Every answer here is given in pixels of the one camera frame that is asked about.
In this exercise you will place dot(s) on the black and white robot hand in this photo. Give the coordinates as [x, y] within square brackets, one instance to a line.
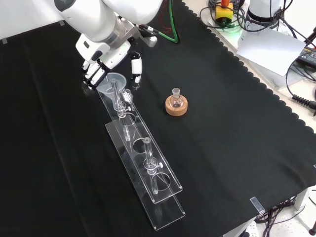
[108, 55]

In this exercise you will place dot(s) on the translucent plastic funnel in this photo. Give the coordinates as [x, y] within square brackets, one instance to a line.
[106, 86]

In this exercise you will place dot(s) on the clear acrylic funnel stand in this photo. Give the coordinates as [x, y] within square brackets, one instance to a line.
[161, 177]

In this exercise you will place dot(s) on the small glass round-bottom flask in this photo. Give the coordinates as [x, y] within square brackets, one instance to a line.
[176, 100]

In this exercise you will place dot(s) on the yellow emergency stop button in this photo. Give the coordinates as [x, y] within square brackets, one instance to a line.
[224, 12]

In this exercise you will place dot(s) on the black table cloth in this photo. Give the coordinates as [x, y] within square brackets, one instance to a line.
[222, 153]

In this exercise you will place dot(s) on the pale board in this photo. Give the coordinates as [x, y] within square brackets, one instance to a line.
[269, 49]

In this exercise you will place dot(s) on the black power adapter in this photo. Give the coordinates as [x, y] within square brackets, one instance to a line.
[308, 56]

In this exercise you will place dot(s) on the black tripod leg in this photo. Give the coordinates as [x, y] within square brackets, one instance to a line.
[310, 38]

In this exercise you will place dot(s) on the white power strip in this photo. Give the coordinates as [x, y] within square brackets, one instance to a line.
[251, 228]

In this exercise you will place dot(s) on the white table leg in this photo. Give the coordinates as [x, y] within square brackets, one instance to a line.
[301, 198]

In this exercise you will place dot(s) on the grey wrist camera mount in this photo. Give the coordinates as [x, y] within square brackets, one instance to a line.
[148, 40]

